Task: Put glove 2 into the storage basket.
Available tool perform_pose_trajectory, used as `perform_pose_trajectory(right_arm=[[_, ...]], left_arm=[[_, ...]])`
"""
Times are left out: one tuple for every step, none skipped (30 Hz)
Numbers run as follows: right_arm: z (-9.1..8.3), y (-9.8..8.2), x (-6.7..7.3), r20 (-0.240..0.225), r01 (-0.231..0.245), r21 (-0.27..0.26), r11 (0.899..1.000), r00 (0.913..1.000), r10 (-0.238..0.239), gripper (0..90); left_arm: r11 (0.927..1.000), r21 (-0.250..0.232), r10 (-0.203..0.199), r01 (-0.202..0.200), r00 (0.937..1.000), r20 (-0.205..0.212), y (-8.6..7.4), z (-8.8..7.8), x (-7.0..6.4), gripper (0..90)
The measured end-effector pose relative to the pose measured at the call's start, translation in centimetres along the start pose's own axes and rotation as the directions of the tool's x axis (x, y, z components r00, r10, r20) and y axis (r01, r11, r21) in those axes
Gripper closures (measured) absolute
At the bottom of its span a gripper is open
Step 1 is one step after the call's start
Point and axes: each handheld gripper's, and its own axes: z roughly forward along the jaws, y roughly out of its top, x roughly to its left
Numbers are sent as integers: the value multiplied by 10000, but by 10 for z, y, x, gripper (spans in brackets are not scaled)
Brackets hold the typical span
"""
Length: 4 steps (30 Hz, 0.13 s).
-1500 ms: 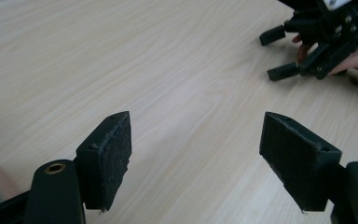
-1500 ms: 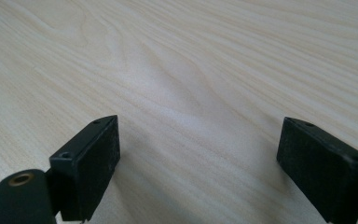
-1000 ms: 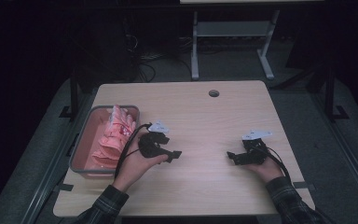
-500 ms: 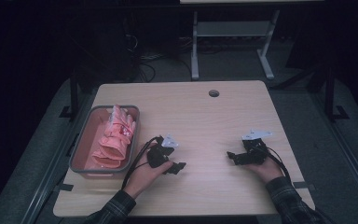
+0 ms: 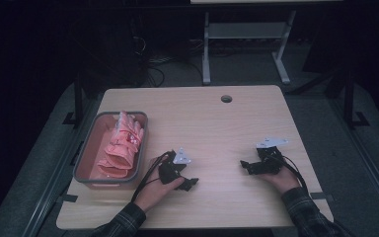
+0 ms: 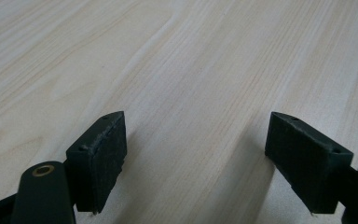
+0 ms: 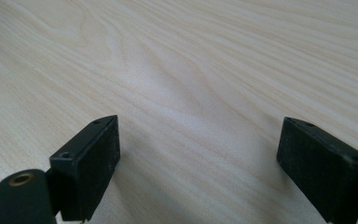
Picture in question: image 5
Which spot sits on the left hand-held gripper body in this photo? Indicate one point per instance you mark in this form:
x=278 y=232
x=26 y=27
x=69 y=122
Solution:
x=169 y=173

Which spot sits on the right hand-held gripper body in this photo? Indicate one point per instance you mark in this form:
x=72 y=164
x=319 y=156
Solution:
x=268 y=163

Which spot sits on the pink padded ski glove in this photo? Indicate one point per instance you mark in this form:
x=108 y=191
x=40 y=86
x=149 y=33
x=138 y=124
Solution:
x=125 y=141

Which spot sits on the pink glove with grey palm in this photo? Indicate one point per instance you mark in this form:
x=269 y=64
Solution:
x=110 y=171

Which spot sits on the pink plastic basket grey rim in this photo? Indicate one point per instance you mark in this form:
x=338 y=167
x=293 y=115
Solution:
x=90 y=158

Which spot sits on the person's right hand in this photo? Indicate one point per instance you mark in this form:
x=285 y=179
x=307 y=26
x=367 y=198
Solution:
x=283 y=182

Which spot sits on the person's left hand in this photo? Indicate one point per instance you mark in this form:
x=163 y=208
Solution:
x=154 y=194

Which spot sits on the black tape strip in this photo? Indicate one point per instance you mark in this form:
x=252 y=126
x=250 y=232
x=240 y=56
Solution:
x=324 y=196
x=68 y=198

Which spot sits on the grey floor rail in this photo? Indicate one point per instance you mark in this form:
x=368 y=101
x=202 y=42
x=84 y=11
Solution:
x=368 y=161
x=56 y=177

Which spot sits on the black stand post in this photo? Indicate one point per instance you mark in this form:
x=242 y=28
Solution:
x=78 y=98
x=349 y=98

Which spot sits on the grey metal desk frame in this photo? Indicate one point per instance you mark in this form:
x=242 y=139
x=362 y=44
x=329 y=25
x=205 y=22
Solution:
x=246 y=30

